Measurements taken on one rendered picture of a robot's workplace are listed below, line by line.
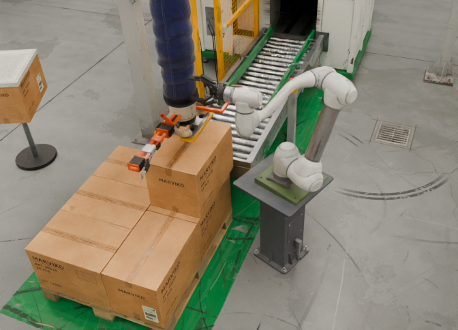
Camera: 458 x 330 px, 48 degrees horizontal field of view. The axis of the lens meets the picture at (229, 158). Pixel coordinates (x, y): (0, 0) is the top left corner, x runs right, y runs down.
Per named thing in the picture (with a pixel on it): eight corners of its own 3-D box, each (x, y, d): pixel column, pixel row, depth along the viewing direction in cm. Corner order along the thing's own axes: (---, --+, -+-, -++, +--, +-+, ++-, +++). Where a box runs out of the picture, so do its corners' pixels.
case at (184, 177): (187, 155, 410) (182, 114, 385) (233, 166, 397) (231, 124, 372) (150, 204, 368) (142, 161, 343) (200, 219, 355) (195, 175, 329)
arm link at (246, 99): (231, 90, 276) (231, 112, 283) (259, 95, 271) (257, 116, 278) (238, 83, 284) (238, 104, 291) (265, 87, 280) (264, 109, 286)
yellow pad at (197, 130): (200, 112, 357) (200, 106, 353) (213, 114, 353) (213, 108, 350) (179, 140, 332) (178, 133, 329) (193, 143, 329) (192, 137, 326)
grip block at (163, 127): (161, 128, 326) (160, 121, 322) (175, 131, 323) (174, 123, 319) (155, 136, 320) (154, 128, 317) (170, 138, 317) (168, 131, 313)
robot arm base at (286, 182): (304, 171, 354) (304, 165, 350) (288, 189, 339) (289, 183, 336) (281, 161, 362) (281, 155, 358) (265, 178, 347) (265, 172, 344)
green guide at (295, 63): (311, 36, 564) (312, 28, 558) (321, 37, 560) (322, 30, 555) (264, 114, 450) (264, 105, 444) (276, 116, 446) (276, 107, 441)
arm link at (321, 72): (306, 65, 303) (321, 75, 295) (328, 59, 312) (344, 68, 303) (302, 84, 311) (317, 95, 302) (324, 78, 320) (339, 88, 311)
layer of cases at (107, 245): (127, 181, 451) (118, 144, 426) (232, 207, 419) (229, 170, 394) (40, 286, 365) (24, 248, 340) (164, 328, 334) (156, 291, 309)
